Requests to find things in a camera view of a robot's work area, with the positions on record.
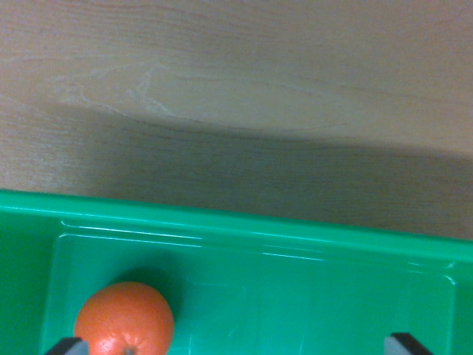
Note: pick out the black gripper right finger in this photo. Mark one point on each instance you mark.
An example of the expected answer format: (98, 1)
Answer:
(403, 345)

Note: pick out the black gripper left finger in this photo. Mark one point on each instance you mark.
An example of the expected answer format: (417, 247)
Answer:
(68, 347)

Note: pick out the orange fruit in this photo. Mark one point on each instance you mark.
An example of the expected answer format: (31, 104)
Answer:
(125, 318)

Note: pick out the green plastic bin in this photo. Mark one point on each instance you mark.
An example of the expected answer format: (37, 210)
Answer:
(281, 296)

